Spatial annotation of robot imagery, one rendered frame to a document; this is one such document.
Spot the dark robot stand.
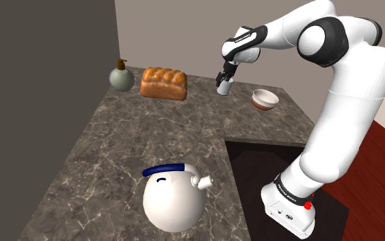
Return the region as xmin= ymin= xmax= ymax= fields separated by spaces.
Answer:
xmin=224 ymin=140 xmax=350 ymax=241

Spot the brown bread loaf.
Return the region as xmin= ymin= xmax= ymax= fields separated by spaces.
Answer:
xmin=140 ymin=66 xmax=188 ymax=101

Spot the white and brown bowl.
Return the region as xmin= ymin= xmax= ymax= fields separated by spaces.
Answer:
xmin=251 ymin=88 xmax=280 ymax=112

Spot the round grey soap dispenser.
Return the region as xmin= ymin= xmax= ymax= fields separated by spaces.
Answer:
xmin=108 ymin=59 xmax=135 ymax=92

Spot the white cup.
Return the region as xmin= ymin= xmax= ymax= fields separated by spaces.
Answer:
xmin=216 ymin=78 xmax=234 ymax=97

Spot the white kettle with blue handle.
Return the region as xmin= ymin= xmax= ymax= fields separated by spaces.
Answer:
xmin=142 ymin=162 xmax=214 ymax=233

